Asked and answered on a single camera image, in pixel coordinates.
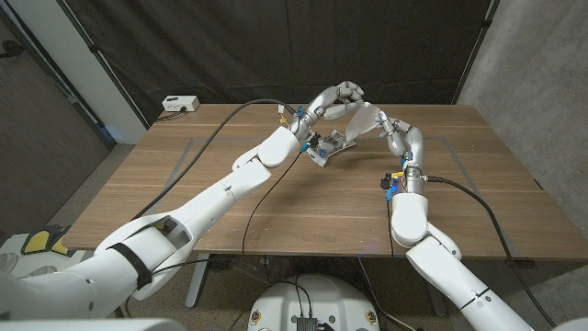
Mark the clear bag of parts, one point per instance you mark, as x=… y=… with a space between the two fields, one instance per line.
x=324 y=156

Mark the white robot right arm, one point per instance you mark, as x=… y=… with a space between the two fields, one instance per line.
x=409 y=216

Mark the black round object under table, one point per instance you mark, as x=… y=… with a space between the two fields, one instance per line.
x=221 y=263

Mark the white power strip box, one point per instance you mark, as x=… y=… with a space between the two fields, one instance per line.
x=180 y=103

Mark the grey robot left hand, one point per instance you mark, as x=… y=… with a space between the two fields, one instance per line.
x=328 y=103

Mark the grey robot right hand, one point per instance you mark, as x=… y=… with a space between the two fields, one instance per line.
x=411 y=142

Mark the grey sneaker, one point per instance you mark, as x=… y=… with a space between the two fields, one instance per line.
x=7 y=262

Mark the black backdrop stand pole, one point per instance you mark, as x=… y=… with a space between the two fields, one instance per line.
x=485 y=23
x=96 y=52

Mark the black backdrop curtain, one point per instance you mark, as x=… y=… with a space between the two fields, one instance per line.
x=298 y=46

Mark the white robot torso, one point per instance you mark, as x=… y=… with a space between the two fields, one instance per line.
x=321 y=299

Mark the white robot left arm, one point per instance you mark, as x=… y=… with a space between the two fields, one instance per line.
x=239 y=179

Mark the white mailer package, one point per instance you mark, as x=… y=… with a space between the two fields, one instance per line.
x=363 y=120

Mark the white floor mat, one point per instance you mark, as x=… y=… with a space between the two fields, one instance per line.
x=27 y=259

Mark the yellow black foot pedal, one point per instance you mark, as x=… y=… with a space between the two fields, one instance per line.
x=36 y=241

